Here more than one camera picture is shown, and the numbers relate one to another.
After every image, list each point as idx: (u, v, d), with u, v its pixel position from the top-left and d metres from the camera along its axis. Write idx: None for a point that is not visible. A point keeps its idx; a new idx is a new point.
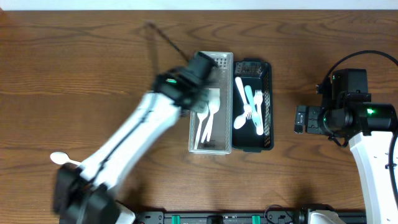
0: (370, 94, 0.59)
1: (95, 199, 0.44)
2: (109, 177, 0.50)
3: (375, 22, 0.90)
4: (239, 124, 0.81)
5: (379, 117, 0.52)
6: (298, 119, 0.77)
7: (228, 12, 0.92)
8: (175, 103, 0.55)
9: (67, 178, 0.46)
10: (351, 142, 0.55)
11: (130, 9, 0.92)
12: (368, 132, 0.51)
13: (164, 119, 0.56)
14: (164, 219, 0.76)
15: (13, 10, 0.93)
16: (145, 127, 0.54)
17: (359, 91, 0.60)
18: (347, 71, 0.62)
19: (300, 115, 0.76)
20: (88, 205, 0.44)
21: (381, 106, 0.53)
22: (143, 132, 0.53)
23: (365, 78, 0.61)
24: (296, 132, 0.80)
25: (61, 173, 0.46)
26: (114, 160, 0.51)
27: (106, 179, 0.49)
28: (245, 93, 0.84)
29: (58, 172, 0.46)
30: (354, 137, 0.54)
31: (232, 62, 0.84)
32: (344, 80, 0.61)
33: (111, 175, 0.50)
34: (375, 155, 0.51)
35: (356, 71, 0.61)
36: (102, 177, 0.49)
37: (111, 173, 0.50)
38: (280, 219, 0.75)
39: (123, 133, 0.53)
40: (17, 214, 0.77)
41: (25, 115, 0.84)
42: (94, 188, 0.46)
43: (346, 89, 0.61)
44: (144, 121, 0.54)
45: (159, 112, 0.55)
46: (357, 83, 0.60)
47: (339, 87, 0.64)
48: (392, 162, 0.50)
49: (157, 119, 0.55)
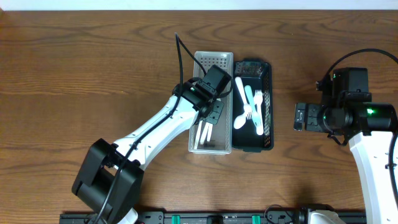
0: (370, 94, 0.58)
1: (126, 173, 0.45)
2: (142, 154, 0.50)
3: (375, 21, 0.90)
4: (239, 125, 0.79)
5: (379, 117, 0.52)
6: (298, 116, 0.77)
7: (229, 12, 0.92)
8: (195, 108, 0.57)
9: (103, 150, 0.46)
10: (351, 142, 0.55)
11: (130, 9, 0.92)
12: (368, 132, 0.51)
13: (185, 121, 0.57)
14: (164, 219, 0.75)
15: (12, 10, 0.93)
16: (170, 123, 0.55)
17: (360, 89, 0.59)
18: (347, 70, 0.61)
19: (300, 112, 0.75)
20: (119, 182, 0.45)
21: (381, 106, 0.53)
22: (168, 127, 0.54)
23: (365, 76, 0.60)
24: (296, 129, 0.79)
25: (94, 147, 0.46)
26: (145, 143, 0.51)
27: (137, 157, 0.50)
28: (245, 92, 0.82)
29: (92, 145, 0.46)
30: (354, 137, 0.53)
31: (232, 62, 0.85)
32: (344, 78, 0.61)
33: (142, 156, 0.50)
34: (375, 155, 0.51)
35: (356, 70, 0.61)
36: (134, 156, 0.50)
37: (140, 155, 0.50)
38: (280, 219, 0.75)
39: (151, 122, 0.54)
40: (17, 214, 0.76)
41: (25, 115, 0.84)
42: (127, 164, 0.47)
43: (346, 89, 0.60)
44: (171, 114, 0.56)
45: (178, 112, 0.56)
46: (357, 82, 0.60)
47: (339, 86, 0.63)
48: (392, 162, 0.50)
49: (181, 117, 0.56)
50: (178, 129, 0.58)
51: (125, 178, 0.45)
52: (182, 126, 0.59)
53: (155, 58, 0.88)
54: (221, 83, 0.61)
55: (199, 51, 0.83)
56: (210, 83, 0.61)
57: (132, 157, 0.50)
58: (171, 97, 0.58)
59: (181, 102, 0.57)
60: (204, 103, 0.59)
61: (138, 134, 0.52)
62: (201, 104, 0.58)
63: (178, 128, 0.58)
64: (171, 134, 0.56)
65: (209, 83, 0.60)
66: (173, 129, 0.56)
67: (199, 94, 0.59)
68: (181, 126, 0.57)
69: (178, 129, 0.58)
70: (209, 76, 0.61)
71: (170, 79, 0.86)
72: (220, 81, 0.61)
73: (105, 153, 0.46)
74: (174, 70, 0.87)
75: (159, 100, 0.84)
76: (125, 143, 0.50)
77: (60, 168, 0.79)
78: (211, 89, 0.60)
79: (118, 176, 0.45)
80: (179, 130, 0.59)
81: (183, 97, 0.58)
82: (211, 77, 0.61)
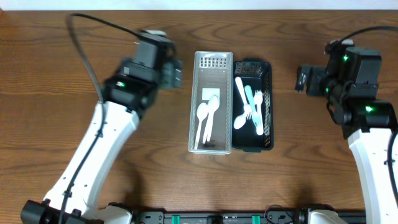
0: (377, 86, 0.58)
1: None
2: (78, 196, 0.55)
3: (375, 21, 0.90)
4: (239, 125, 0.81)
5: (377, 116, 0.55)
6: (301, 79, 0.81)
7: (228, 12, 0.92)
8: (129, 106, 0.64)
9: (34, 210, 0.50)
10: (349, 139, 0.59)
11: (130, 9, 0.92)
12: (366, 129, 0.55)
13: (121, 129, 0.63)
14: (164, 219, 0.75)
15: (12, 10, 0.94)
16: (103, 142, 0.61)
17: (367, 81, 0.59)
18: (360, 57, 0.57)
19: (303, 75, 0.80)
20: None
21: (381, 104, 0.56)
22: (101, 147, 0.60)
23: (378, 67, 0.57)
24: (296, 90, 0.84)
25: (25, 211, 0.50)
26: (79, 182, 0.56)
27: (74, 203, 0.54)
28: (245, 93, 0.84)
29: (22, 211, 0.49)
30: (352, 134, 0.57)
31: (232, 62, 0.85)
32: (354, 67, 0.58)
33: (79, 199, 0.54)
34: (374, 152, 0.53)
35: (370, 59, 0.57)
36: (70, 205, 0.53)
37: (77, 198, 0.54)
38: (280, 219, 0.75)
39: (83, 152, 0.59)
40: (16, 214, 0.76)
41: (25, 115, 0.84)
42: (65, 216, 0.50)
43: (354, 79, 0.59)
44: (100, 135, 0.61)
45: (107, 129, 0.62)
46: (366, 74, 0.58)
47: (348, 71, 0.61)
48: (390, 158, 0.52)
49: (114, 130, 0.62)
50: (118, 140, 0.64)
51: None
52: (122, 132, 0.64)
53: None
54: (154, 61, 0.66)
55: (199, 52, 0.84)
56: (143, 66, 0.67)
57: (69, 206, 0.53)
58: (97, 107, 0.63)
59: (111, 109, 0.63)
60: (140, 95, 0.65)
61: (68, 175, 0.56)
62: (137, 98, 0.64)
63: (116, 142, 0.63)
64: (111, 150, 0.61)
65: (142, 65, 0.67)
66: (108, 147, 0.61)
67: (130, 87, 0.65)
68: (119, 137, 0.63)
69: (117, 142, 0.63)
70: (139, 56, 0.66)
71: None
72: (154, 56, 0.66)
73: (40, 212, 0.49)
74: None
75: (159, 100, 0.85)
76: (60, 190, 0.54)
77: (60, 168, 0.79)
78: (145, 72, 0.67)
79: None
80: (122, 135, 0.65)
81: (114, 97, 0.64)
82: (142, 58, 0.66)
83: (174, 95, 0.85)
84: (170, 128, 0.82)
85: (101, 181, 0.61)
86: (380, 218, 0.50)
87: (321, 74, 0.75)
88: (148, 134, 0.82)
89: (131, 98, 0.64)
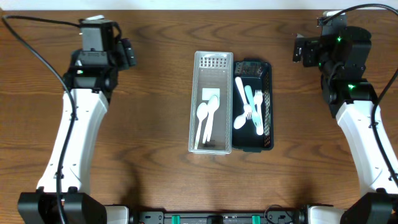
0: (364, 69, 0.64)
1: (69, 205, 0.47)
2: (71, 175, 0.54)
3: (375, 21, 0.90)
4: (239, 125, 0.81)
5: (359, 93, 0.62)
6: (298, 51, 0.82)
7: (229, 12, 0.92)
8: (95, 88, 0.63)
9: (30, 199, 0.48)
10: (337, 116, 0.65)
11: (130, 9, 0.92)
12: (350, 101, 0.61)
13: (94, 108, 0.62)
14: (164, 219, 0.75)
15: (12, 10, 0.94)
16: (79, 124, 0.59)
17: (356, 64, 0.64)
18: (352, 42, 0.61)
19: (300, 48, 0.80)
20: (68, 213, 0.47)
21: (364, 85, 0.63)
22: (78, 128, 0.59)
23: (367, 51, 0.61)
24: (294, 61, 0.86)
25: (20, 203, 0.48)
26: (68, 163, 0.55)
27: (69, 182, 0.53)
28: (245, 93, 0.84)
29: (17, 203, 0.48)
30: (339, 110, 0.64)
31: (232, 61, 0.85)
32: (346, 50, 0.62)
33: (72, 178, 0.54)
34: (359, 119, 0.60)
35: (361, 43, 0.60)
36: (65, 185, 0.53)
37: (70, 178, 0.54)
38: (280, 219, 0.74)
39: (60, 137, 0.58)
40: (15, 214, 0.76)
41: (25, 115, 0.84)
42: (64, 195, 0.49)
43: (343, 61, 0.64)
44: (75, 119, 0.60)
45: (81, 111, 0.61)
46: (356, 58, 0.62)
47: (340, 52, 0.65)
48: (374, 121, 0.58)
49: (87, 111, 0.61)
50: (95, 117, 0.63)
51: (69, 207, 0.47)
52: (97, 111, 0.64)
53: (155, 58, 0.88)
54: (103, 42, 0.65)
55: (199, 51, 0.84)
56: (94, 50, 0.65)
57: (64, 186, 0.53)
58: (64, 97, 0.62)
59: (77, 93, 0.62)
60: (102, 76, 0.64)
61: (55, 162, 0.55)
62: (99, 79, 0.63)
63: (94, 122, 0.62)
64: (89, 130, 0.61)
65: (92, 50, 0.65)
66: (86, 127, 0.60)
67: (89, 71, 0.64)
68: (94, 114, 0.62)
69: (94, 121, 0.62)
70: (88, 43, 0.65)
71: (170, 79, 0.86)
72: (101, 38, 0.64)
73: (36, 200, 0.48)
74: (173, 70, 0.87)
75: (159, 100, 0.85)
76: (50, 177, 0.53)
77: None
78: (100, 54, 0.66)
79: (63, 211, 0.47)
80: (97, 114, 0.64)
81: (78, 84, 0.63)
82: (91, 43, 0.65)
83: (174, 95, 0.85)
84: (170, 127, 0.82)
85: (89, 161, 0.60)
86: (372, 172, 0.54)
87: (315, 48, 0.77)
88: (147, 134, 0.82)
89: (94, 80, 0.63)
